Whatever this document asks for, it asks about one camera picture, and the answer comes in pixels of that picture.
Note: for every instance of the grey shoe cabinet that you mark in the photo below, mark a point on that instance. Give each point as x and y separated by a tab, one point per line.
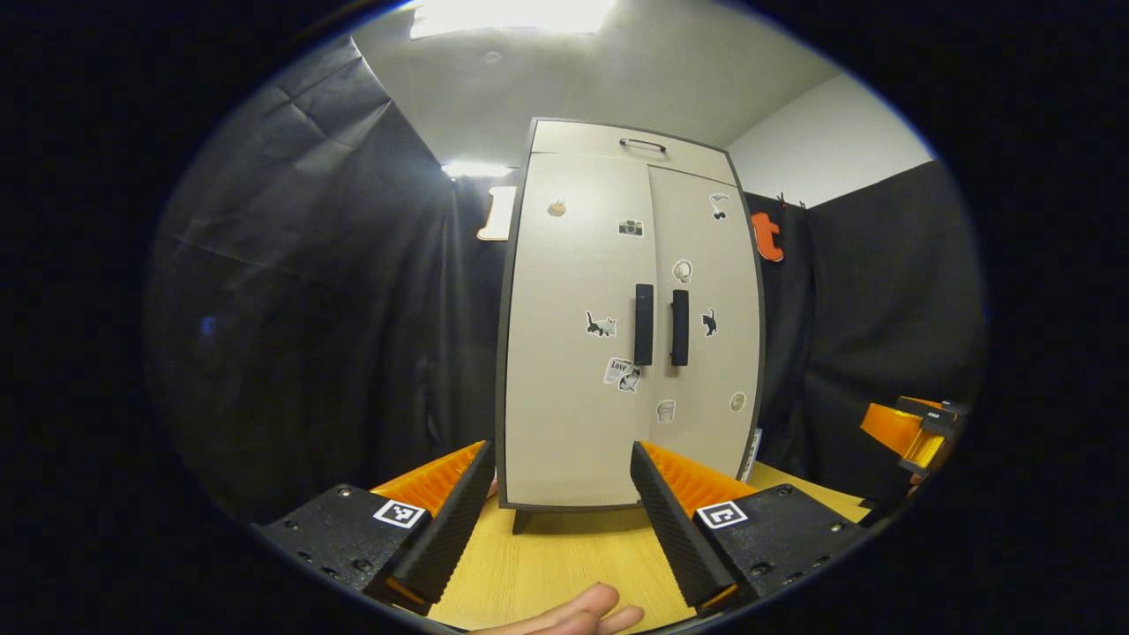
521	520

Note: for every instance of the ceiling light panel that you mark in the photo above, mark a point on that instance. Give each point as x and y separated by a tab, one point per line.
512	16
476	169

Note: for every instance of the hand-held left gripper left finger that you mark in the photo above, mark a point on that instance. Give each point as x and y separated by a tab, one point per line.
450	538

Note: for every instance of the beige cabinet drawer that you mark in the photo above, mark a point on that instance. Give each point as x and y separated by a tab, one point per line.
573	141

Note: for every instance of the grey cabinet door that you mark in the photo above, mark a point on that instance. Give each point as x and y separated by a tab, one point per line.
714	265
564	423

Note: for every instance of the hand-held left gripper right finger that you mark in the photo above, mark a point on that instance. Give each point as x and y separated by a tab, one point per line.
675	529

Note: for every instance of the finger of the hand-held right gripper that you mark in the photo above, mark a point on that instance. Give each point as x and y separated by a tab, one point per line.
939	413
891	428

